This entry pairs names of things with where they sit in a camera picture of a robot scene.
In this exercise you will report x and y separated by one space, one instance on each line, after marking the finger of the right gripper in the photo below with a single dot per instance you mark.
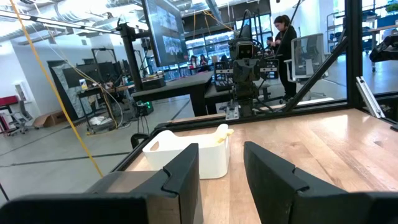
222 65
271 63

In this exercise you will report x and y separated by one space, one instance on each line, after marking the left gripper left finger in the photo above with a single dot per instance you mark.
177 196

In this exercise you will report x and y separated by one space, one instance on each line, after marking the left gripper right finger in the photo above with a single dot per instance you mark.
280 199

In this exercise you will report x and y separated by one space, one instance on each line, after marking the white plastic bin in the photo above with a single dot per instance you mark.
211 155

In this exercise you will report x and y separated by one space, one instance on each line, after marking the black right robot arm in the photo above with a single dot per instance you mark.
245 99

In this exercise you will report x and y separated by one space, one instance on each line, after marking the person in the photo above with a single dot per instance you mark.
193 60
203 62
286 71

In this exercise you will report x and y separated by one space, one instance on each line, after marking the grey mesh office chair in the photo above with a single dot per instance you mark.
308 56

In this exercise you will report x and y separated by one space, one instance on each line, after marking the thin black strut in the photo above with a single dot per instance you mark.
287 29

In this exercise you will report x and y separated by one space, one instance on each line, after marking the large monitor on stand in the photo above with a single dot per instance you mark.
164 31

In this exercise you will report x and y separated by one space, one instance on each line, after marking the cluttered work table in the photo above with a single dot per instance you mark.
102 93

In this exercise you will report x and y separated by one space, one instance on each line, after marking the cardboard box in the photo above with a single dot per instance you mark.
49 119

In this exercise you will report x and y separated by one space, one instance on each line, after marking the silver bracket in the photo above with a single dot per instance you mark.
370 99

